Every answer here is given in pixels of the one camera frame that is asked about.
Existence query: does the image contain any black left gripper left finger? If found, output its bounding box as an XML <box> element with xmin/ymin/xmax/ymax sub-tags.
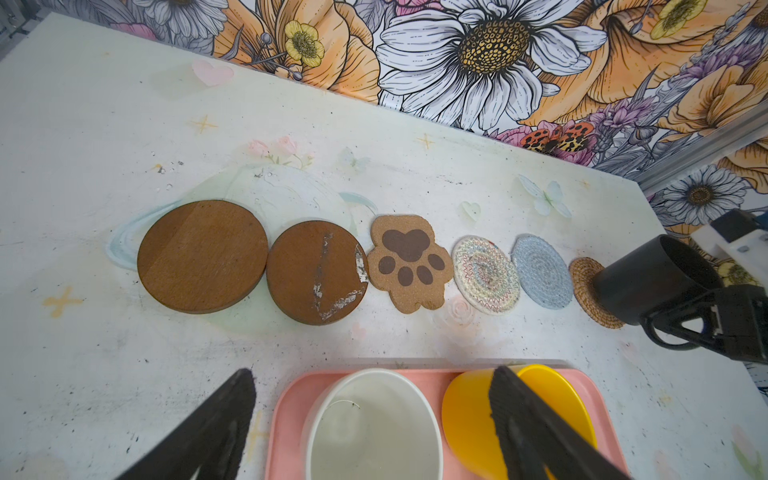
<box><xmin>120</xmin><ymin>368</ymin><xmax>257</xmax><ymax>479</ymax></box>

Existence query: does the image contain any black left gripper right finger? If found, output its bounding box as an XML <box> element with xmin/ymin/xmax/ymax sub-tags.
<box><xmin>488</xmin><ymin>366</ymin><xmax>627</xmax><ymax>479</ymax></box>

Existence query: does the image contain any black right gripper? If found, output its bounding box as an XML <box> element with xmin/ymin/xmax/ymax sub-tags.
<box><xmin>650</xmin><ymin>209</ymin><xmax>767</xmax><ymax>364</ymax></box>

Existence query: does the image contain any black mug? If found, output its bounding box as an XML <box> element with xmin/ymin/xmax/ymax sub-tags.
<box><xmin>591</xmin><ymin>234</ymin><xmax>724</xmax><ymax>351</ymax></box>

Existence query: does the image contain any yellow mug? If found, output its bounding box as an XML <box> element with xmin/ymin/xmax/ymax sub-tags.
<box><xmin>441</xmin><ymin>364</ymin><xmax>598</xmax><ymax>479</ymax></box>

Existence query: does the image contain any round tan wicker coaster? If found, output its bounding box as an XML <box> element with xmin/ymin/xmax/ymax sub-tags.
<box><xmin>569</xmin><ymin>257</ymin><xmax>624</xmax><ymax>329</ymax></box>

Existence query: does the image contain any light blue woven coaster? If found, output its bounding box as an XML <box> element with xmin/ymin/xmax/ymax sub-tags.
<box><xmin>511</xmin><ymin>234</ymin><xmax>574</xmax><ymax>310</ymax></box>

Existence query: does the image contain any white mug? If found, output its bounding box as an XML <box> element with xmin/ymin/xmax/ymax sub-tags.
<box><xmin>301</xmin><ymin>368</ymin><xmax>444</xmax><ymax>479</ymax></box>

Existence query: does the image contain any white multicolour woven coaster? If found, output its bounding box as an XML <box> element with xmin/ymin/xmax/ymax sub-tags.
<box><xmin>452</xmin><ymin>236</ymin><xmax>521</xmax><ymax>315</ymax></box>

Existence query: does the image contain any round dark wooden coaster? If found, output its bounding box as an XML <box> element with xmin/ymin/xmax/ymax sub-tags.
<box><xmin>137</xmin><ymin>200</ymin><xmax>268</xmax><ymax>314</ymax></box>

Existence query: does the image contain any scratched round wooden coaster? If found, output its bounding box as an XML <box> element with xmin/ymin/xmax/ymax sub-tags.
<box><xmin>266</xmin><ymin>220</ymin><xmax>369</xmax><ymax>326</ymax></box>

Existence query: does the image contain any cork paw print coaster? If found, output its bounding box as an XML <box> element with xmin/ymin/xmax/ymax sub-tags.
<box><xmin>367</xmin><ymin>215</ymin><xmax>454</xmax><ymax>314</ymax></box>

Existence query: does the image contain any pink rectangular tray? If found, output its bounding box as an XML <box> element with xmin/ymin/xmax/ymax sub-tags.
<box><xmin>264</xmin><ymin>368</ymin><xmax>630</xmax><ymax>479</ymax></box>

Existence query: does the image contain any aluminium corner post right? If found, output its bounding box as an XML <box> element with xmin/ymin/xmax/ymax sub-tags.
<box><xmin>634</xmin><ymin>102</ymin><xmax>767</xmax><ymax>196</ymax></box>

